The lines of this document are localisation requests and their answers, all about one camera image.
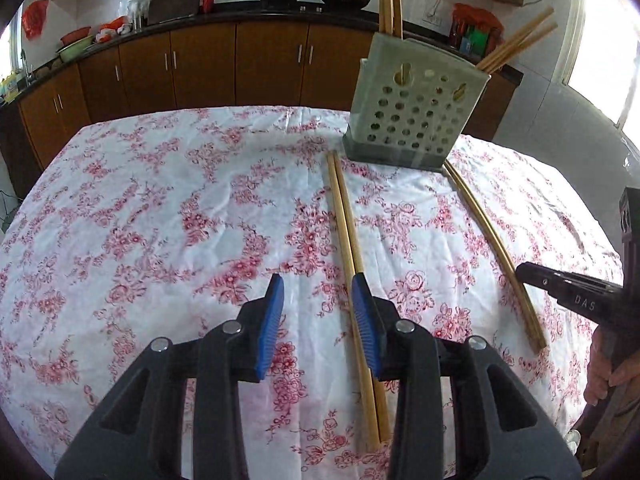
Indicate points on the red and white bag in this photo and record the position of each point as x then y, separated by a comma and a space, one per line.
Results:
114, 29

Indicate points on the red basin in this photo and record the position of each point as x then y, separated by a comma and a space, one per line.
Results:
76, 36

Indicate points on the dark cutting board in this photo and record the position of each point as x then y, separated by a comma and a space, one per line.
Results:
175, 2

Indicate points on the green perforated chopstick holder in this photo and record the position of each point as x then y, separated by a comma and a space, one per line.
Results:
415, 110

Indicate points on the red bag over bottles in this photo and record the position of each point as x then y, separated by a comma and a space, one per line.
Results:
475, 15

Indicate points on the window with white frame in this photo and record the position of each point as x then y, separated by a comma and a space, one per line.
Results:
605, 45

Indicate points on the white wall socket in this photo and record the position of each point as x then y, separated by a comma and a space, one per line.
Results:
432, 21

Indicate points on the person's right hand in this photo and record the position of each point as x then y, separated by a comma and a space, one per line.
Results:
595, 370

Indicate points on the yellow dish soap bottle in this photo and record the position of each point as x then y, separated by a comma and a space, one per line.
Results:
10, 87

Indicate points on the utensil jar with plastic bag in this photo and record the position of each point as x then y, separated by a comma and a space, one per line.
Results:
139, 12

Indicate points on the black gas hob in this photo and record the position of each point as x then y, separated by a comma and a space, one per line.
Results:
310, 8

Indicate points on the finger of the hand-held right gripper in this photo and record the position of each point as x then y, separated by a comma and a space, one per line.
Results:
537, 277

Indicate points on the brown base cabinets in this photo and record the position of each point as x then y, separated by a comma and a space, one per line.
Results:
200, 70

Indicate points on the red bottle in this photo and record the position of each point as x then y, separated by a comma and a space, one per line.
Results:
207, 2

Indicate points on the green basin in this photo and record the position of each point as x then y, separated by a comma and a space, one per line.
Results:
75, 50

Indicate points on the green packet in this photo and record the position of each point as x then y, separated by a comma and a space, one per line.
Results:
475, 42

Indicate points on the hanging red plastic bag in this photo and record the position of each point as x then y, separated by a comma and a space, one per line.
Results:
35, 19

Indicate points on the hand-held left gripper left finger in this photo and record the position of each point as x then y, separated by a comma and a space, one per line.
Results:
270, 325

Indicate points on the red floral tablecloth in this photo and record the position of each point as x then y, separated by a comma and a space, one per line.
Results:
175, 210

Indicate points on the black kitchen countertop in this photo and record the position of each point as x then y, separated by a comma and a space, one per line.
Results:
250, 12

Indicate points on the dark sauce bottles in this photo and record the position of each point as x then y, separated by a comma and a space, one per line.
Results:
456, 34

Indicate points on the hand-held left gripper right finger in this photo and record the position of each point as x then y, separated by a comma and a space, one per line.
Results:
367, 325

